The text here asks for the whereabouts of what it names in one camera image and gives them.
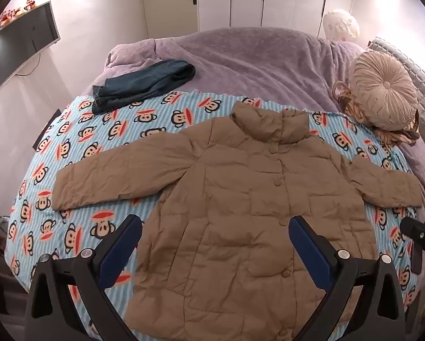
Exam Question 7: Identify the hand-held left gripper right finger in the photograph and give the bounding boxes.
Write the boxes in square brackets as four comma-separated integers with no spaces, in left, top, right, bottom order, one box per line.
[289,215,405,341]

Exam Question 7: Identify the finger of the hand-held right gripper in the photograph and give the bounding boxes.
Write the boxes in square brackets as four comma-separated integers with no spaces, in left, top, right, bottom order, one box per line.
[411,244,424,275]
[400,216,425,253]

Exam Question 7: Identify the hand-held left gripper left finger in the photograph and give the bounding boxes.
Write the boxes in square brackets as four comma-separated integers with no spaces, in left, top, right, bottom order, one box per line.
[23,214,144,341]

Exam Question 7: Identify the tan puffer jacket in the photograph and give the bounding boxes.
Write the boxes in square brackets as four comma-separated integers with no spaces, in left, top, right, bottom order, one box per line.
[52,101,424,341]

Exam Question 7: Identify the monkey print striped blanket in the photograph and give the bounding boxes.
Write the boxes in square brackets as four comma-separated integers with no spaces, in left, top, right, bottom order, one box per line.
[4,90,419,341]

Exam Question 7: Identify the round beige pleated pillow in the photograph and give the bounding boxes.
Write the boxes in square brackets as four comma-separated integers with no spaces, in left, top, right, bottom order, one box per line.
[348,50,418,131]

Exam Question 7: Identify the blue denim jeans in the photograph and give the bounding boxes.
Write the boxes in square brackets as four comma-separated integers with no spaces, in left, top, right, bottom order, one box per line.
[92,59,196,115]

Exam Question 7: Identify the purple fleece bedspread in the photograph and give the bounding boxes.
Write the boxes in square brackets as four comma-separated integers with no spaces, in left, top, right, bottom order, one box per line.
[81,26,425,292]

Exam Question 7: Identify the white floral pillow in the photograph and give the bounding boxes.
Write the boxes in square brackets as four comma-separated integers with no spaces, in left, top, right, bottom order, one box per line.
[322,9,360,41]

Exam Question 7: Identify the white room door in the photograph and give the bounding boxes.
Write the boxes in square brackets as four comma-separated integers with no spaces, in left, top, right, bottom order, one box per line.
[139,0,199,39]

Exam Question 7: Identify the red and white ornaments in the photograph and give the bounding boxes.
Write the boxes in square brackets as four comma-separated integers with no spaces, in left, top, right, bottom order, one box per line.
[0,0,39,28]

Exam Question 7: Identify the wall-mounted flat television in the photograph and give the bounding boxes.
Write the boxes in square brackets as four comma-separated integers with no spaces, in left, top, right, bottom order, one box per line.
[0,1,61,96]

